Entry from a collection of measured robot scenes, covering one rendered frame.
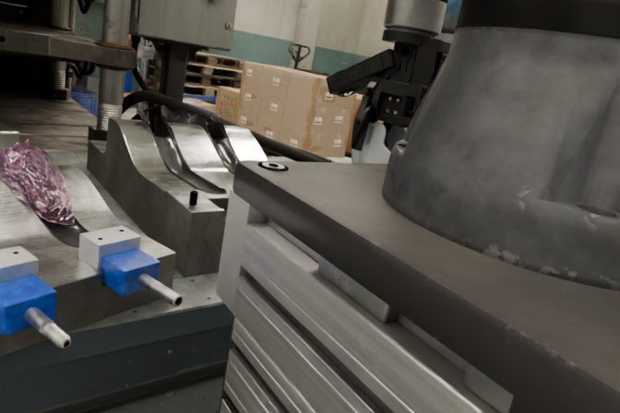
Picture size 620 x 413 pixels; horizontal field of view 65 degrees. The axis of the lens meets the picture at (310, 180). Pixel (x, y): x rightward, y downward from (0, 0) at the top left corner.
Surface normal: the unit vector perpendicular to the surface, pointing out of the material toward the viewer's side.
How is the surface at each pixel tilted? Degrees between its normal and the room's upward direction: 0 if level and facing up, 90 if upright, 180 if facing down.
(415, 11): 90
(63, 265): 0
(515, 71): 73
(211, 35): 90
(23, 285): 0
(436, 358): 0
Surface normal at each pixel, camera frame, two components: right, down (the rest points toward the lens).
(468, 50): -0.92, -0.26
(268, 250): -0.81, 0.00
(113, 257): 0.18, -0.95
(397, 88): -0.63, 0.09
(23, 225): 0.47, -0.76
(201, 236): 0.59, 0.30
